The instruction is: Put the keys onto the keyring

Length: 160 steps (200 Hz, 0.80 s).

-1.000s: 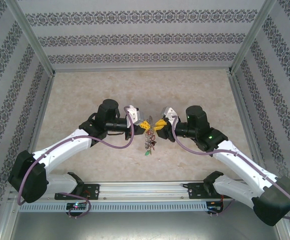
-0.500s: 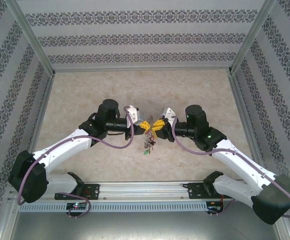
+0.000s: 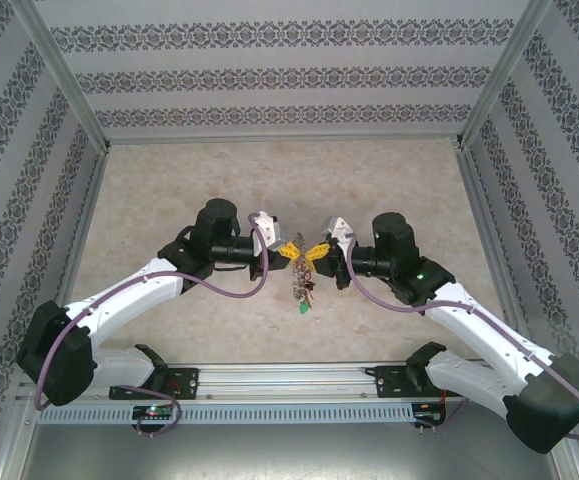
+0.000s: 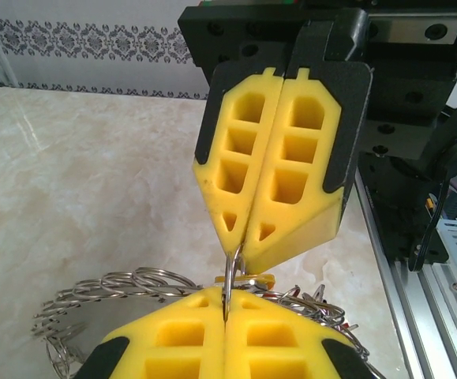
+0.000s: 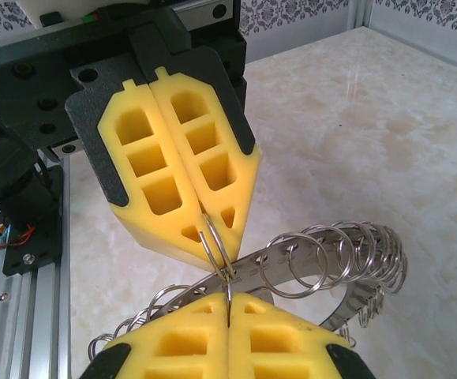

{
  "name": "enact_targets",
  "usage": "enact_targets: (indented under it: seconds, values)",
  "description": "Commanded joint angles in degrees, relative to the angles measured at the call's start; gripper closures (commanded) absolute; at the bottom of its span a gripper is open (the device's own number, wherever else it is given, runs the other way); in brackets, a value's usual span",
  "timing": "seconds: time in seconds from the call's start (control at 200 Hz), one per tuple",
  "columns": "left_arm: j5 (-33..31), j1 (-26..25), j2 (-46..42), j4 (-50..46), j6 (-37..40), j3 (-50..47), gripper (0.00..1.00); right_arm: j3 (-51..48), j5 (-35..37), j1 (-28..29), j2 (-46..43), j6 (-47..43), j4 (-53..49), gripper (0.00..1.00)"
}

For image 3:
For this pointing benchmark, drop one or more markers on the aluminium frame crossbar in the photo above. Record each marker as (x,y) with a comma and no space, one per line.
(284,139)

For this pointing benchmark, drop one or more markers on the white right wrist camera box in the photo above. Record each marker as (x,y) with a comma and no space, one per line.
(339,230)

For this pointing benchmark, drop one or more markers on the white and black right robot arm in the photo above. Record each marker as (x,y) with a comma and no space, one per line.
(479,330)

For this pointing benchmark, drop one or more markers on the aluminium side rail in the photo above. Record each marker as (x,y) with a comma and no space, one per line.
(484,220)
(84,220)

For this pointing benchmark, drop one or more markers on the grey metal sheet panel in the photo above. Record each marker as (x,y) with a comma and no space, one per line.
(289,455)

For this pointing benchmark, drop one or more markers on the small circuit board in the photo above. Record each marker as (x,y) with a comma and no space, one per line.
(151,412)
(426,415)

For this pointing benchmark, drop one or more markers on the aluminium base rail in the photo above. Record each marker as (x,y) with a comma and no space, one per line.
(289,382)

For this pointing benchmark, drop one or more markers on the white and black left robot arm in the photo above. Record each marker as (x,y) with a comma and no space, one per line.
(129,295)

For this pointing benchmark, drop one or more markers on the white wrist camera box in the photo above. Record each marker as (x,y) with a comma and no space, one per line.
(339,230)
(269,230)

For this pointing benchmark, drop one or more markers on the aluminium frame post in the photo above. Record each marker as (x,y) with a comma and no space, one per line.
(501,75)
(64,75)

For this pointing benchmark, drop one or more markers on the large silver serrated keyring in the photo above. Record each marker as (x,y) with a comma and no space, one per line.
(300,280)

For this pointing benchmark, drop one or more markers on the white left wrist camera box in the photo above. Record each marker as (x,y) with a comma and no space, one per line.
(269,230)

